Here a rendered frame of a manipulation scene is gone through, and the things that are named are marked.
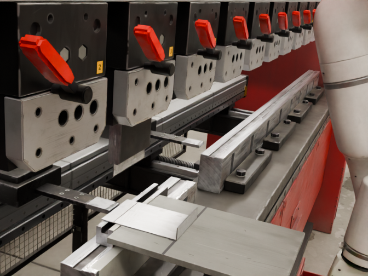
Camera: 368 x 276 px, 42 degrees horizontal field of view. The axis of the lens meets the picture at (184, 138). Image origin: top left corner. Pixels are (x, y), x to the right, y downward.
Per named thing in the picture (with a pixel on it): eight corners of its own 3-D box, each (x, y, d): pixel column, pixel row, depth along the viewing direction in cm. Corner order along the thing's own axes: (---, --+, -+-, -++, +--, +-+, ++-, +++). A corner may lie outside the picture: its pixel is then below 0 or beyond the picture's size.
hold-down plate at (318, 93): (315, 104, 228) (316, 98, 227) (303, 103, 230) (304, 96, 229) (323, 93, 255) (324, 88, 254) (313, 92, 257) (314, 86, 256)
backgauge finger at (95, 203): (93, 232, 76) (95, 203, 75) (-33, 193, 85) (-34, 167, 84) (131, 203, 87) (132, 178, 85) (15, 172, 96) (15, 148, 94)
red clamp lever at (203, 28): (212, 18, 75) (223, 53, 84) (187, 15, 77) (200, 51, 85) (208, 27, 75) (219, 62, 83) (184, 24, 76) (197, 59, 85)
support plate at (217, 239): (280, 297, 63) (281, 291, 63) (106, 243, 72) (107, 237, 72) (304, 237, 79) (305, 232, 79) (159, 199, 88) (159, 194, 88)
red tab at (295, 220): (294, 235, 172) (297, 217, 170) (288, 233, 173) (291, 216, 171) (301, 218, 186) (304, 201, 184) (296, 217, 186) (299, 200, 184)
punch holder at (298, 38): (294, 50, 171) (302, 1, 166) (270, 47, 174) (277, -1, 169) (301, 46, 184) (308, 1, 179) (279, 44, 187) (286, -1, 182)
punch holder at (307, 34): (304, 45, 189) (310, 1, 184) (282, 42, 192) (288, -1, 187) (310, 42, 202) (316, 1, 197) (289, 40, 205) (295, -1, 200)
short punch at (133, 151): (118, 178, 73) (121, 117, 70) (107, 174, 74) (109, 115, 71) (148, 159, 82) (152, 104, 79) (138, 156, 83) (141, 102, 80)
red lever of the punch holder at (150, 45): (155, 23, 58) (176, 68, 66) (125, 19, 59) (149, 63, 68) (150, 35, 57) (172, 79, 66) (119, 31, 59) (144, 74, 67)
